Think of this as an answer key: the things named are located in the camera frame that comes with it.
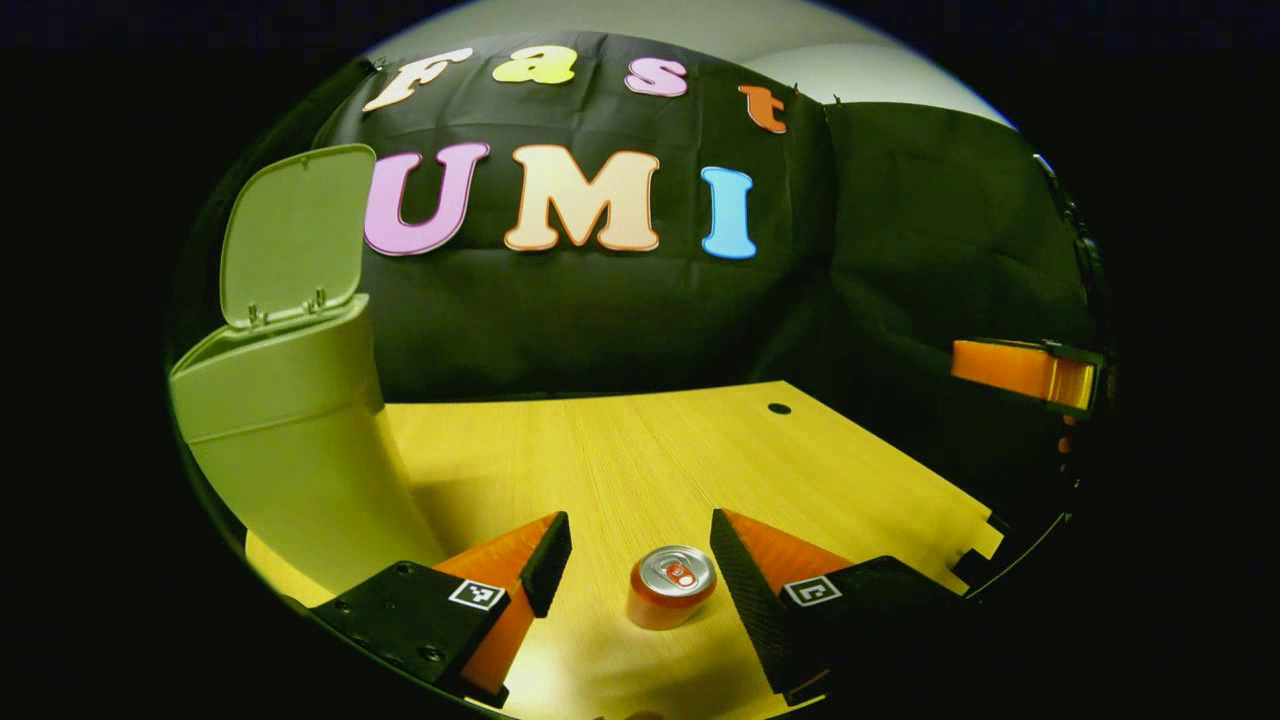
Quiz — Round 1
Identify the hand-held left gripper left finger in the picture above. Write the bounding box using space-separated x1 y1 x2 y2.
310 511 573 709

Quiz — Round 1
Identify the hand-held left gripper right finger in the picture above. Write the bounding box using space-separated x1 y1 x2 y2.
710 508 976 706

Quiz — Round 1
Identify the red pop can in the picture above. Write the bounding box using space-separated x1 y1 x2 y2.
627 545 719 631

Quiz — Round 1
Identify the cream desktop garbage bin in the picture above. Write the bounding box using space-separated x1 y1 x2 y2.
168 143 451 601

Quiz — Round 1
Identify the wooden desktop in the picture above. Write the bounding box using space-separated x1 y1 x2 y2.
245 380 1006 720

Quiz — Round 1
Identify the black backdrop cloth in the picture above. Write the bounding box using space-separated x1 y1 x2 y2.
170 30 1106 501

